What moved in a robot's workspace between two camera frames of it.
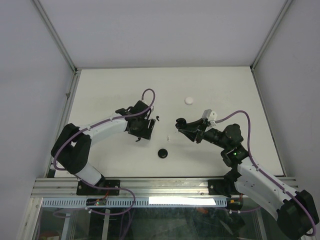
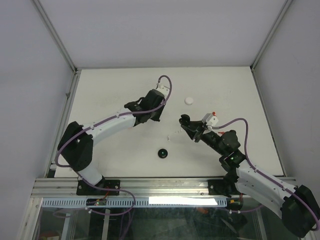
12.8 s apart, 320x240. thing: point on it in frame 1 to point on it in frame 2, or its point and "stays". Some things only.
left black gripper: x=146 y=133 to x=157 y=117
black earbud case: x=162 y=153 stays
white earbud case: x=188 y=100 stays
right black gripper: x=191 y=134 stays
